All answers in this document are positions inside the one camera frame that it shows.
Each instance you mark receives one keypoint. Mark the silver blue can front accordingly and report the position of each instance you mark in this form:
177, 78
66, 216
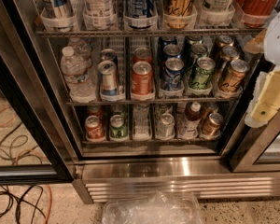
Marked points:
108, 74

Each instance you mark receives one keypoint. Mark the brown bottle white cap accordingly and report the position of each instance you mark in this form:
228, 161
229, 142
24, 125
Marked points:
187, 126

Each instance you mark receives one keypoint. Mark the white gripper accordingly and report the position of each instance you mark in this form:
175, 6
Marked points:
279, 41

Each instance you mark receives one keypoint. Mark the white labelled can top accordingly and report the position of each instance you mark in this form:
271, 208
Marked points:
100, 14

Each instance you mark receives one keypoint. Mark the silver can bottom shelf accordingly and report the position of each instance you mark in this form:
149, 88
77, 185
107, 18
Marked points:
165, 126

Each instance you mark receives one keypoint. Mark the green can front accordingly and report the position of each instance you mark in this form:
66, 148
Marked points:
202, 73

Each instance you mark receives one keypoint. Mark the blue white can top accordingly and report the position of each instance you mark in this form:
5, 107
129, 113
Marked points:
59, 10

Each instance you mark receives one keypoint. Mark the orange soda can front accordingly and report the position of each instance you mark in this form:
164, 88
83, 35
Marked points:
142, 78

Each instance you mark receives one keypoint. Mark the blue pepsi can front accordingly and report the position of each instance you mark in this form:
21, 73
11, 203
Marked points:
172, 74

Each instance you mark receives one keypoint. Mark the fridge glass door left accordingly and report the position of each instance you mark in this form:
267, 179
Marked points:
20, 84

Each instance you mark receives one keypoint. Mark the stainless steel fridge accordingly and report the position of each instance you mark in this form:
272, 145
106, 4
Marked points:
239, 161

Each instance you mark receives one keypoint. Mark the green can bottom shelf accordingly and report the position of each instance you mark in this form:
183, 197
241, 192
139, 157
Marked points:
118, 128

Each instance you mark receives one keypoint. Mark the gold can top shelf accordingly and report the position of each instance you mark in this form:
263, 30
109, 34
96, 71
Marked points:
177, 11

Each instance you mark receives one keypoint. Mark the blue silver can top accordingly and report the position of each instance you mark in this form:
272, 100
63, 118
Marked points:
139, 13

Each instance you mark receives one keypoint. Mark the red can bottom shelf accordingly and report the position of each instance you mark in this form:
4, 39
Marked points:
94, 127

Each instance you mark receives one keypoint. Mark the clear plastic water bottle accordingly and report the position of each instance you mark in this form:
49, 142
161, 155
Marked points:
77, 76

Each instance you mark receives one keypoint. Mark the copper can bottom shelf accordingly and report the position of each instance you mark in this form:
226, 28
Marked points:
212, 124

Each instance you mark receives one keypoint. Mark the clear plastic bag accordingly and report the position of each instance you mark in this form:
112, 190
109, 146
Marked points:
157, 208

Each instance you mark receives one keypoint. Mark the gold brown can front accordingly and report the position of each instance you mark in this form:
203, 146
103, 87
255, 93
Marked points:
233, 75

